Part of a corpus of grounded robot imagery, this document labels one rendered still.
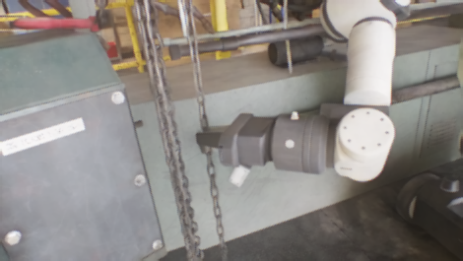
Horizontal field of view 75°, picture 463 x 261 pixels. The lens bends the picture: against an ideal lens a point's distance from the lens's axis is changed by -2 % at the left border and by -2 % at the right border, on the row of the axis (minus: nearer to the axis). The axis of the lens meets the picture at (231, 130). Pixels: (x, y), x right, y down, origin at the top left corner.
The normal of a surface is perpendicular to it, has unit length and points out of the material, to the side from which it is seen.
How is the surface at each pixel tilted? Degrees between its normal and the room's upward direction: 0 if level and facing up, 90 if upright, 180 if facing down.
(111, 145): 90
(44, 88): 45
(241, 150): 90
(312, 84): 90
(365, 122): 40
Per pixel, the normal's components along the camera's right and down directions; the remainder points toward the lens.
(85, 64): 0.38, -0.45
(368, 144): -0.31, -0.43
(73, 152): 0.63, 0.26
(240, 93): 0.34, 0.36
